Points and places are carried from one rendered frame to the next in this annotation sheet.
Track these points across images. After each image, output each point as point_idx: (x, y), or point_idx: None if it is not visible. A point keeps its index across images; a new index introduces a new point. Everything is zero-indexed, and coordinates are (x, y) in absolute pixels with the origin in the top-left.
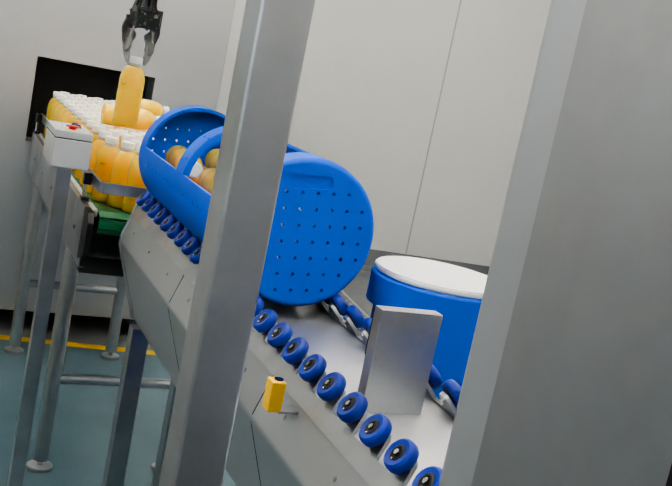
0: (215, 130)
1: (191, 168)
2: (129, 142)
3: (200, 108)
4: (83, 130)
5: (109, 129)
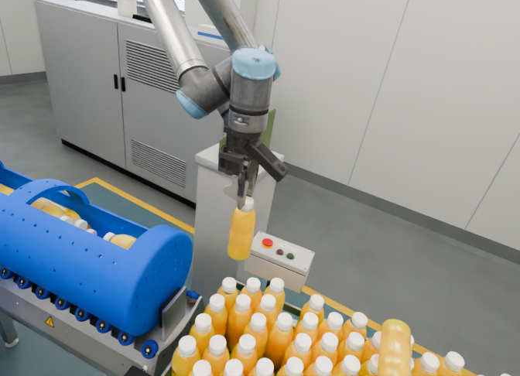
0: (62, 182)
1: (70, 195)
2: (249, 280)
3: (148, 230)
4: (269, 252)
5: (339, 315)
